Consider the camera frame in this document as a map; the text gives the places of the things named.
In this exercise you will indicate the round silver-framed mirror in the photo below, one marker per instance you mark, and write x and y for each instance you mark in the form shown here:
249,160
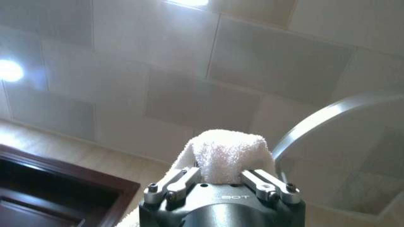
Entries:
345,151

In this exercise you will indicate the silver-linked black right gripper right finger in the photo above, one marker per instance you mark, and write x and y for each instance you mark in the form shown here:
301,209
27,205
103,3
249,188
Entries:
269,185

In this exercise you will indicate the white terry towel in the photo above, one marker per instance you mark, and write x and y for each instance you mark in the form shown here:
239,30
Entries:
230,157

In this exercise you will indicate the dark brown wooden door frame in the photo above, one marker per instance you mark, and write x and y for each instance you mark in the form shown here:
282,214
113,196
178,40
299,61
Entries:
54,189

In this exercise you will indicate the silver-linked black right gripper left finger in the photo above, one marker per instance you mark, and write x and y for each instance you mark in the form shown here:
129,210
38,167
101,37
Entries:
177,183

